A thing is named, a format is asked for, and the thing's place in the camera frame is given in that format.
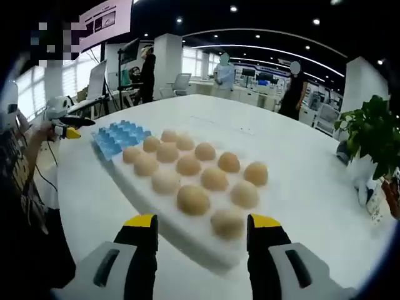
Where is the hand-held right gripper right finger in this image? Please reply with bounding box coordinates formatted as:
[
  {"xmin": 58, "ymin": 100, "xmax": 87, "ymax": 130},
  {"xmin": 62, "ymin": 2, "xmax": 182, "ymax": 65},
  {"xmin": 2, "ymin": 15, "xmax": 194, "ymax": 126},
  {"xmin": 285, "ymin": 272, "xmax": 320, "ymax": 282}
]
[{"xmin": 246, "ymin": 213, "xmax": 360, "ymax": 300}]

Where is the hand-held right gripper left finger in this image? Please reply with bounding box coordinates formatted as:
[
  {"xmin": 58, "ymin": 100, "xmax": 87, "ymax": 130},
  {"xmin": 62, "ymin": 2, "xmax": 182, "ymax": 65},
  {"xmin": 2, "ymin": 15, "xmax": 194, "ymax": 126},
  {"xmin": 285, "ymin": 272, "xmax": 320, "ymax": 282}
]
[{"xmin": 56, "ymin": 214, "xmax": 159, "ymax": 300}]

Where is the blue egg tray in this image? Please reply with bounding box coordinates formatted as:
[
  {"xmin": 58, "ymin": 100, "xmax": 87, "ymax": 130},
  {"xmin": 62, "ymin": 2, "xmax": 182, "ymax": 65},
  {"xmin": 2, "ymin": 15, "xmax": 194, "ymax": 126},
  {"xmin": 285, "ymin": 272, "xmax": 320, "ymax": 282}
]
[{"xmin": 91, "ymin": 120, "xmax": 153, "ymax": 162}]

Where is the white foam egg holder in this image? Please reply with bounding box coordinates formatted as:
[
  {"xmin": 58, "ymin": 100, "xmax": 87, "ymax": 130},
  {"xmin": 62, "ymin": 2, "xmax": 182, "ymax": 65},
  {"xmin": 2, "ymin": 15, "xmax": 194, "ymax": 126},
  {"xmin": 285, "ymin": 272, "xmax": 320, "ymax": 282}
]
[{"xmin": 92, "ymin": 126, "xmax": 276, "ymax": 276}]

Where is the person's left hand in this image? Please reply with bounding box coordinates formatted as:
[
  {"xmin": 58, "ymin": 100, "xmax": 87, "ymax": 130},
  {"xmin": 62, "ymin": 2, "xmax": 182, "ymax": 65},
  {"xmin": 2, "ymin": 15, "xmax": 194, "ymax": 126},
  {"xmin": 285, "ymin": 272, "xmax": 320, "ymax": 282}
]
[{"xmin": 36, "ymin": 121, "xmax": 60, "ymax": 143}]

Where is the white computer monitor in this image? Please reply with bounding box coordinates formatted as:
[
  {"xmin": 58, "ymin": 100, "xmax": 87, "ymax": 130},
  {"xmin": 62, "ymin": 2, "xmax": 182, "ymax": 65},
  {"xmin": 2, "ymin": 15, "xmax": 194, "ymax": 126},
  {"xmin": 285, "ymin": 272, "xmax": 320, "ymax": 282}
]
[{"xmin": 86, "ymin": 59, "xmax": 109, "ymax": 101}]

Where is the white chest-worn device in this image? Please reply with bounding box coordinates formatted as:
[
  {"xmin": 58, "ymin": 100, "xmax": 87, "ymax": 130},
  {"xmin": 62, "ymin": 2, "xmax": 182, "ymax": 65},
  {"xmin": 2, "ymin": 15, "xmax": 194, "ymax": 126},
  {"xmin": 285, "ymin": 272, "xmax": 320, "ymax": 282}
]
[{"xmin": 0, "ymin": 79, "xmax": 20, "ymax": 132}]

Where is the black monitor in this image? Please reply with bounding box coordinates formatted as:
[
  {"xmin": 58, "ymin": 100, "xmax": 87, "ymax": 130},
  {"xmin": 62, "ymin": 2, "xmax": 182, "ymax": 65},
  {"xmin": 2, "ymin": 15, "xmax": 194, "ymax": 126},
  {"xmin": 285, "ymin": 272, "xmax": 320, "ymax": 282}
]
[{"xmin": 120, "ymin": 37, "xmax": 141, "ymax": 65}]

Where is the pink display screen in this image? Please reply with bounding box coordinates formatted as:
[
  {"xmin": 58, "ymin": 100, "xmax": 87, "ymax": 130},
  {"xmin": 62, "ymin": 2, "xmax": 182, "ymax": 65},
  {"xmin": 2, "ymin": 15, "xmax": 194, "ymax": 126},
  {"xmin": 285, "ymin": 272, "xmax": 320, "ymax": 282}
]
[{"xmin": 77, "ymin": 0, "xmax": 134, "ymax": 54}]

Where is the operator in black t-shirt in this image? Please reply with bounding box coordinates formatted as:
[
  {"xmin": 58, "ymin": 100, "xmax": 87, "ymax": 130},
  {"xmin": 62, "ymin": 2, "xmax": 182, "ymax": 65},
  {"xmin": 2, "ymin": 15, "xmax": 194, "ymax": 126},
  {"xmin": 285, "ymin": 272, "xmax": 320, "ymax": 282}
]
[{"xmin": 0, "ymin": 124, "xmax": 78, "ymax": 300}]

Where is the grey office chair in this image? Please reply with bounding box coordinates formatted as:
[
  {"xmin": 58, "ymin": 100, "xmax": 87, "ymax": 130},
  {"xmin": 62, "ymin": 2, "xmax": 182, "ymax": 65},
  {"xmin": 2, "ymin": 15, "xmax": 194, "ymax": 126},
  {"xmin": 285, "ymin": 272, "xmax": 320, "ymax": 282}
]
[{"xmin": 161, "ymin": 72, "xmax": 192, "ymax": 98}]

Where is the white table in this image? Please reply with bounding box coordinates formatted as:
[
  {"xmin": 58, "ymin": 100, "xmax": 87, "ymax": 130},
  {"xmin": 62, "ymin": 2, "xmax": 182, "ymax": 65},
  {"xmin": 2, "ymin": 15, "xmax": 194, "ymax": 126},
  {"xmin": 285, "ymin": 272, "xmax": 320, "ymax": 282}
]
[{"xmin": 56, "ymin": 93, "xmax": 398, "ymax": 300}]

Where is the dark grey pot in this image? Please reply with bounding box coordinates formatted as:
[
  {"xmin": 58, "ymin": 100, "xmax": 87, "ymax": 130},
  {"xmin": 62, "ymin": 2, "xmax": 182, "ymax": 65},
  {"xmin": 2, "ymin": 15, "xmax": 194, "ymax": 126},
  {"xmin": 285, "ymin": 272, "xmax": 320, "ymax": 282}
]
[{"xmin": 336, "ymin": 140, "xmax": 353, "ymax": 166}]

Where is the potted green plant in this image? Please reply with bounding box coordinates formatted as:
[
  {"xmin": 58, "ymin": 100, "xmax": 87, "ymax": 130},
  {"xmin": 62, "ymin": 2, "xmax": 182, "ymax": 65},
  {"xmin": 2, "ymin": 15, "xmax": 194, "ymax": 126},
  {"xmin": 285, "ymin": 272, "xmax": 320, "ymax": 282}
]
[{"xmin": 334, "ymin": 95, "xmax": 400, "ymax": 226}]

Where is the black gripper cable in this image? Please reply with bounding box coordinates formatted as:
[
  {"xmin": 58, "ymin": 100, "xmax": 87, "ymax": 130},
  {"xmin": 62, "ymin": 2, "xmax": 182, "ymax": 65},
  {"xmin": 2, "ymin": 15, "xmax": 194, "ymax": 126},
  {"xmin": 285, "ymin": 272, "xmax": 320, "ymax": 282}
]
[{"xmin": 34, "ymin": 139, "xmax": 60, "ymax": 193}]

